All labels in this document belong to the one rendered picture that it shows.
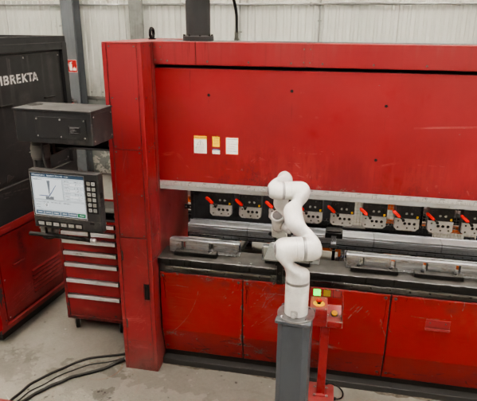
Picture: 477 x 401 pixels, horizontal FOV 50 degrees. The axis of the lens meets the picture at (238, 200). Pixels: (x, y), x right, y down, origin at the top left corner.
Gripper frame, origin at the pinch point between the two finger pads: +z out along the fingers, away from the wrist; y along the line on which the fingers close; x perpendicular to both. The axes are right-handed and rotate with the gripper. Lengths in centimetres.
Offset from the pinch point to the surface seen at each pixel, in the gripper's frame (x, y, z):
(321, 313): 48, -30, 1
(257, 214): -12.2, 16.0, -8.8
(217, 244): 2.5, 43.8, 11.8
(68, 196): 17, 117, -65
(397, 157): -40, -69, -42
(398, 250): -15, -80, 32
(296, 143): -44, -8, -46
